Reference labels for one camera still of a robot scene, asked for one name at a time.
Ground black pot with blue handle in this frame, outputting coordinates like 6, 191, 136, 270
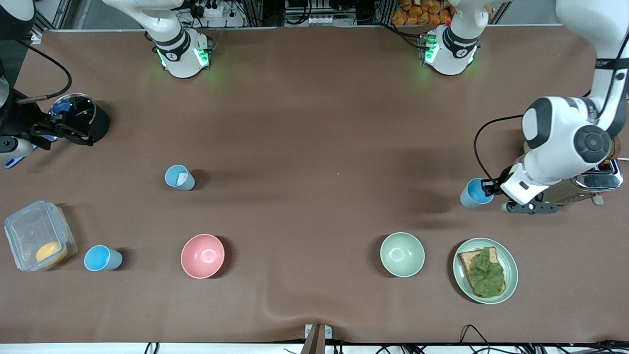
4, 93, 110, 169

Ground clear plastic food container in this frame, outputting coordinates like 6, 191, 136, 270
4, 200, 78, 272

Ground beige chrome toaster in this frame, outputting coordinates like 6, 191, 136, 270
538, 138, 625, 207

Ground pale green plate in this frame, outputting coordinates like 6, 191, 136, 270
453, 238, 519, 305

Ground black cable loop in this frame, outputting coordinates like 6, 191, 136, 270
459, 324, 493, 346

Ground orange snack packets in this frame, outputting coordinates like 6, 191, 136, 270
392, 0, 457, 27

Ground yellow round food piece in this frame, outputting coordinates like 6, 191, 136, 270
35, 241, 68, 264

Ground metal table edge bracket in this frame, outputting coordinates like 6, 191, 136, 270
304, 323, 333, 354

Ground white power strip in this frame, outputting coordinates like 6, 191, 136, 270
196, 0, 225, 18

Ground blue plastic cup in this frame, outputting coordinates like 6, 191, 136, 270
164, 164, 196, 191
84, 245, 123, 272
460, 178, 494, 208

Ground pale green bowl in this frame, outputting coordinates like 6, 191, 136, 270
380, 232, 426, 278

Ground green lettuce leaf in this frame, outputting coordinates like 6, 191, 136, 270
467, 247, 506, 297

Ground brown toast slice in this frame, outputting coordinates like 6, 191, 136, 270
458, 247, 507, 298

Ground pink bowl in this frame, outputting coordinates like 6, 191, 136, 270
180, 234, 226, 279

